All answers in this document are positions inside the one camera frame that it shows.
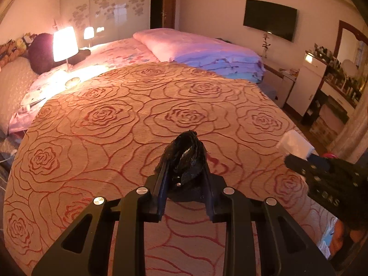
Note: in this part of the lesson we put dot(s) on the beige quilted pillow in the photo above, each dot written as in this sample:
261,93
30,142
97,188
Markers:
14,92

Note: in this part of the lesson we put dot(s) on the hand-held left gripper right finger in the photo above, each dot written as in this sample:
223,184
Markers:
208,204

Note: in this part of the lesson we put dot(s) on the purple folded quilt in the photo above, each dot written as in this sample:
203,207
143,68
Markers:
187,43

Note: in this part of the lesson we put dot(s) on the row of cosmetic bottles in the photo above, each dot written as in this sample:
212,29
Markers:
345,83

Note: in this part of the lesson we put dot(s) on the white cabinet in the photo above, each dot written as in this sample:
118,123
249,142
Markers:
307,86

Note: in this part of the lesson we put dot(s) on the dark brown plush toy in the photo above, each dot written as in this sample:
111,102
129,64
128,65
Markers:
41,53

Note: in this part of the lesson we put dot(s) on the floral curtain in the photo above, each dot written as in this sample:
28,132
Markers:
355,138

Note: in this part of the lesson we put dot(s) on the rose in vase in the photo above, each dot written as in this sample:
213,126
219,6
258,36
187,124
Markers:
266,44

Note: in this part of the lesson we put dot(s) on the round white makeup mirror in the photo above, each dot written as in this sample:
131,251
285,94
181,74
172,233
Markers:
349,67

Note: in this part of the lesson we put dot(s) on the brown wooden door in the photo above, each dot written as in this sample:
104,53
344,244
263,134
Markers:
169,5

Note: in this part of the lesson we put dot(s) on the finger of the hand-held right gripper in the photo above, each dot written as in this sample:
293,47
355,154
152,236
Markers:
299,166
320,162

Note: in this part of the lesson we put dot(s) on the yellow plush toy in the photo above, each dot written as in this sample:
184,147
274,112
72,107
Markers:
26,40

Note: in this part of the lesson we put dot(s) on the orange patterned plush toy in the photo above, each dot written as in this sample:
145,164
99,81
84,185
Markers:
10,53

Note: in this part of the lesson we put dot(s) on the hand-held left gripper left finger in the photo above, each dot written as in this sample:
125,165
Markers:
163,198

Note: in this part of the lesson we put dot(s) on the black wall television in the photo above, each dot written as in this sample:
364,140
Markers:
270,20

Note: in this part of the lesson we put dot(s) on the white tissue paper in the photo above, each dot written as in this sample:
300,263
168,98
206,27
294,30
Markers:
296,145

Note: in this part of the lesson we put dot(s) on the rose-patterned blanket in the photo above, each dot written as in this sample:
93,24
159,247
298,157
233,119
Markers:
115,138

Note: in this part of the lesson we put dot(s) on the stacked storage boxes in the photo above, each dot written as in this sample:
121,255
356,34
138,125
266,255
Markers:
326,126

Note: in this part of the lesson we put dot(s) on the light blue folded quilt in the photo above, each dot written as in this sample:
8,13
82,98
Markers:
230,69

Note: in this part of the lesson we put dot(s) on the white table lamp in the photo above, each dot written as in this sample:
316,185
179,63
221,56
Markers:
65,44

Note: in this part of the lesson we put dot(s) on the floral sliding-door wardrobe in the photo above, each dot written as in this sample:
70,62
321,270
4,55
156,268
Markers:
109,8

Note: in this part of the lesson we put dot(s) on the low white desk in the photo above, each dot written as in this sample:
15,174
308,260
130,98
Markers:
283,86

